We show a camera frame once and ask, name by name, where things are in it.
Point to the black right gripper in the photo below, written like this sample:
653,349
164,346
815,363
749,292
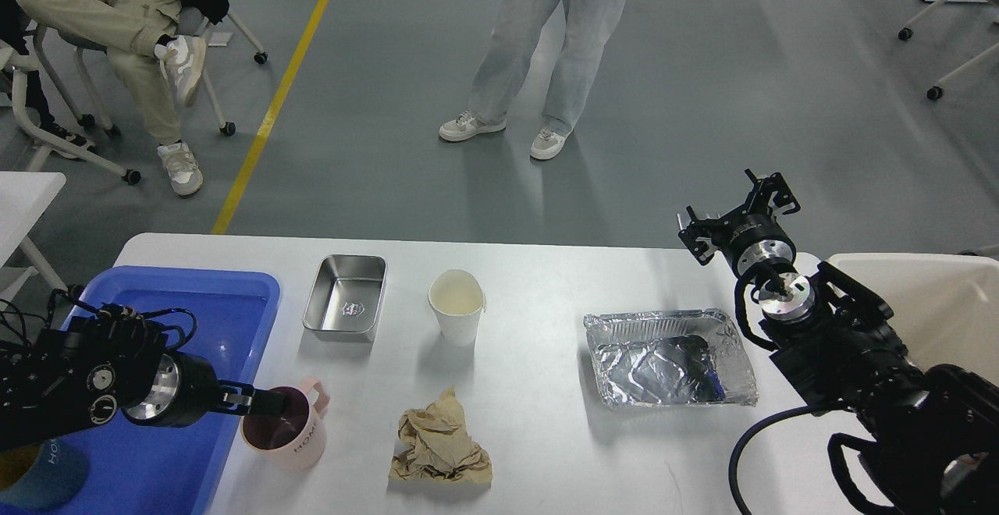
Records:
748,239

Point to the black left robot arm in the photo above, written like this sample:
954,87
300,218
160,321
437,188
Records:
114,360

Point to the aluminium foil tray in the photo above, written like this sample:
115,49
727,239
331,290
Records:
669,358

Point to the white side table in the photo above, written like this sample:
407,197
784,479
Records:
25,196

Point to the white paper cup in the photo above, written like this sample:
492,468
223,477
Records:
457,300

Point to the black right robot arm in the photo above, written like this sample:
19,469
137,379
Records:
933,433

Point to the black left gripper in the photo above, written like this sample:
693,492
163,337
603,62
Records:
185,388

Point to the white plastic bin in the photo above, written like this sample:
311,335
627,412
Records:
945,306

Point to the stainless steel rectangular tin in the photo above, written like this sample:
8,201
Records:
346,298

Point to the crumpled brown paper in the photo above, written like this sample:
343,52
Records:
437,446

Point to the blue plastic tray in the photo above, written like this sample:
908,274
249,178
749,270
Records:
159,470

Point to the pink home mug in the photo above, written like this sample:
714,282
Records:
293,437

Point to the seated person in khaki trousers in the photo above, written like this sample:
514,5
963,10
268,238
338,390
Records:
160,66

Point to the dark blue mug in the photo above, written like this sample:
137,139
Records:
42,476

